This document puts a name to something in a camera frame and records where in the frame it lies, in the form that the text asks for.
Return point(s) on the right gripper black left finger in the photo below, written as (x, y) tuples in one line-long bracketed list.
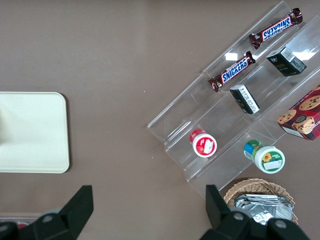
[(70, 217)]

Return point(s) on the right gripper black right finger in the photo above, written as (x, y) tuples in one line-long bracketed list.
[(220, 220)]

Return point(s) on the light wicker basket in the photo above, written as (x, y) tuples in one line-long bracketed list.
[(252, 185)]

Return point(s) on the beige plastic tray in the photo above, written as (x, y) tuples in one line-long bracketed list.
[(37, 132)]

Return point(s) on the silver foil wrapped packet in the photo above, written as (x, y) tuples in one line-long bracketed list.
[(265, 205)]

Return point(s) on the red cola bottle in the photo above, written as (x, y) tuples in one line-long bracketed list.
[(21, 226)]

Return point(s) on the red lidded yogurt cup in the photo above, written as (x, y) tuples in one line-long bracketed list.
[(203, 145)]

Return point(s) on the green sunflower lidded cup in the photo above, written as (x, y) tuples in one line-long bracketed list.
[(267, 158)]

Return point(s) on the clear acrylic stepped shelf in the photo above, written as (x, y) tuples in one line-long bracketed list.
[(220, 117)]

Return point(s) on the small black carton box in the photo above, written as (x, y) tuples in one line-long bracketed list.
[(285, 62), (245, 99)]

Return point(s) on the red chocolate chip cookie box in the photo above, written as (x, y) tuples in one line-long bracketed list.
[(305, 117)]

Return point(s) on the Snickers chocolate bar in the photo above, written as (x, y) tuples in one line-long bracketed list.
[(232, 72), (276, 27)]

